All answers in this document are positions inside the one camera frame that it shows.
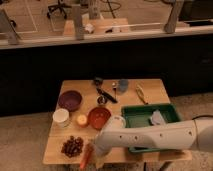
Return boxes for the red chili pepper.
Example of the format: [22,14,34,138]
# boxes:
[80,144,94,170]

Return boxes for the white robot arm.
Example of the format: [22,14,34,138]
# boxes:
[93,115,213,166]

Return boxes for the blue cup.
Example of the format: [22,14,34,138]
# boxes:
[118,79,129,92]

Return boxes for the white paper cup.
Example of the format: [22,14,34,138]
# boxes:
[52,108,70,127]

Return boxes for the metal spoon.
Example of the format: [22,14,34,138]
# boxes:
[112,82,117,99]

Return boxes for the small black object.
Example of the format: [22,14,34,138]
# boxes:
[93,77,103,86]

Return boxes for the wooden table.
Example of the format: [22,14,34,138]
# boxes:
[43,79,192,164]

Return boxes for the red bowl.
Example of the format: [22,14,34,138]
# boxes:
[88,107,111,130]

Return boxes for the purple bowl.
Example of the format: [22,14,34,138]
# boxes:
[58,90,82,112]

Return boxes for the green plastic tray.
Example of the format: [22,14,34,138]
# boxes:
[120,103,184,154]

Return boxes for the yellow candle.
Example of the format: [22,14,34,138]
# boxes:
[76,115,88,128]

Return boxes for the grey cloth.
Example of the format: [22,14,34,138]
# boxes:
[150,110,165,125]

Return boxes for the bunch of dark grapes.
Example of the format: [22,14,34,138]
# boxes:
[61,136,84,158]

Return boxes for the black office chair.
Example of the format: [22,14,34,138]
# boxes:
[47,0,71,19]

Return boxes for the black handled utensil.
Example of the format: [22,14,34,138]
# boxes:
[96,88,118,103]

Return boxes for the yellow handled tool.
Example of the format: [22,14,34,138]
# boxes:
[136,84,148,105]

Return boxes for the black cable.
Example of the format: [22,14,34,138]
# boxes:
[191,114,213,121]

